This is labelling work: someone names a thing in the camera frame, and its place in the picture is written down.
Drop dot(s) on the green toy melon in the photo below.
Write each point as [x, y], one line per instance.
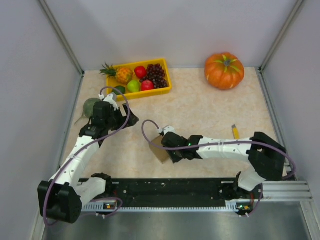
[87, 109]

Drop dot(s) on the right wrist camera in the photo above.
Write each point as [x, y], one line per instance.
[162, 131]

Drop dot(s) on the green toy pear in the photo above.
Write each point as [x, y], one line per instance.
[133, 86]

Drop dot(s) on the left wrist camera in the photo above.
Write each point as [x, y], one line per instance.
[111, 99]

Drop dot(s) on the red toy tomato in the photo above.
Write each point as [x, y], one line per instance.
[140, 72]

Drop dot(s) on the toy pineapple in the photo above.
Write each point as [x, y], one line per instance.
[122, 75]

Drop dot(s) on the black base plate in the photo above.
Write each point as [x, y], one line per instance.
[176, 192]

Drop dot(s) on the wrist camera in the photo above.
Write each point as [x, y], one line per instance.
[162, 131]
[111, 99]

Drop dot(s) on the brown cardboard express box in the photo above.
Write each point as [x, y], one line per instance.
[159, 153]

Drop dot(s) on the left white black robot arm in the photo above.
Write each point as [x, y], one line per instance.
[60, 198]

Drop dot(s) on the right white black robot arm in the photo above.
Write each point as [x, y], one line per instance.
[266, 158]

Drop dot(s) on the green toy lime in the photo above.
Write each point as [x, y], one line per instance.
[118, 90]

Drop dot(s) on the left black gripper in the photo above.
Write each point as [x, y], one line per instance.
[123, 119]

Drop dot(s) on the aluminium rail frame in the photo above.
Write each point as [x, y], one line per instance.
[286, 191]

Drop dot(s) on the yellow utility knife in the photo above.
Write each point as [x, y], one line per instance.
[235, 132]

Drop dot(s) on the red toy apple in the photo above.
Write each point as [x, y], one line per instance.
[147, 85]

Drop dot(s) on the orange toy pumpkin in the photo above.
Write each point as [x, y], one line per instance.
[224, 71]

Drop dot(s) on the purple toy grapes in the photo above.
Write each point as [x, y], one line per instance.
[155, 74]

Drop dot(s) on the yellow plastic tray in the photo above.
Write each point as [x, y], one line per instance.
[142, 94]

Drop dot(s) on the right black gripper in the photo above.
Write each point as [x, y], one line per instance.
[174, 158]

